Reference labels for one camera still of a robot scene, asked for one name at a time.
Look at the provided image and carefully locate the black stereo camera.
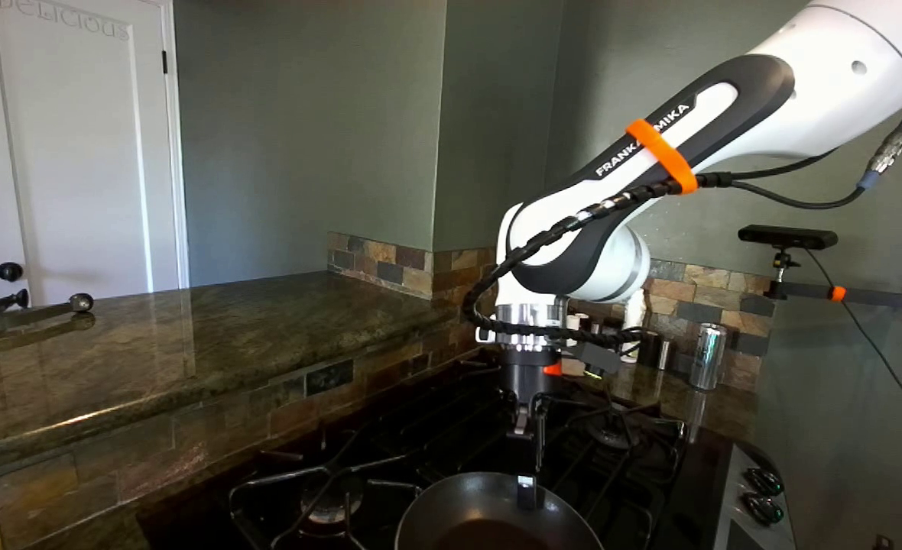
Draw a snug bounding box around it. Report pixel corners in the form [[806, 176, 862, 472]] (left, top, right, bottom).
[[735, 222, 840, 254]]

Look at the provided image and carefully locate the camera mount with orange knobs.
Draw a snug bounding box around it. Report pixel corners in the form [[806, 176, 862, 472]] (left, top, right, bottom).
[[764, 247, 902, 328]]

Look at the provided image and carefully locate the black stove knob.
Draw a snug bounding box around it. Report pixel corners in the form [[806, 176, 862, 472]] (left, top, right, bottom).
[[742, 461, 788, 497], [742, 491, 788, 527]]

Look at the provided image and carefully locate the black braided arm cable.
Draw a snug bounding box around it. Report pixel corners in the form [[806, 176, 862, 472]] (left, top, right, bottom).
[[468, 92, 902, 352]]

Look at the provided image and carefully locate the silver drink can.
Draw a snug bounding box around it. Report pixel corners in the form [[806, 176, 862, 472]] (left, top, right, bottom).
[[684, 320, 731, 395]]

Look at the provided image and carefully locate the white panel door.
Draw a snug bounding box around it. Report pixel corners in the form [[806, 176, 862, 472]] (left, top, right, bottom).
[[0, 0, 192, 310]]

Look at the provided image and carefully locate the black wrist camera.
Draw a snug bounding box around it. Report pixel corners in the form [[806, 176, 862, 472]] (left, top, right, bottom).
[[558, 339, 626, 381]]

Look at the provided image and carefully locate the backsplash power outlet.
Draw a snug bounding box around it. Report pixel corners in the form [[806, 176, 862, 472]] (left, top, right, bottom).
[[301, 356, 356, 401]]

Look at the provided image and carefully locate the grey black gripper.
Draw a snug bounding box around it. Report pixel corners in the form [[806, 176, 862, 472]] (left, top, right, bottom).
[[500, 339, 565, 514]]

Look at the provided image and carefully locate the thin black camera cable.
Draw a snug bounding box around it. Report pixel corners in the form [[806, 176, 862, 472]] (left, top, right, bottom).
[[801, 247, 902, 465]]

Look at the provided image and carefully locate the black gas stove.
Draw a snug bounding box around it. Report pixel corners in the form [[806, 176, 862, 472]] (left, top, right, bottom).
[[136, 348, 799, 550]]

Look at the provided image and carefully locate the dark mug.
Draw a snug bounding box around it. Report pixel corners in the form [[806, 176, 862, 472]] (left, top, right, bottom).
[[639, 328, 675, 373]]

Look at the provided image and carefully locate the dark nonstick frying pan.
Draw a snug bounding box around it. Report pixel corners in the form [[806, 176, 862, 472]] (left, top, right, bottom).
[[390, 467, 609, 550]]

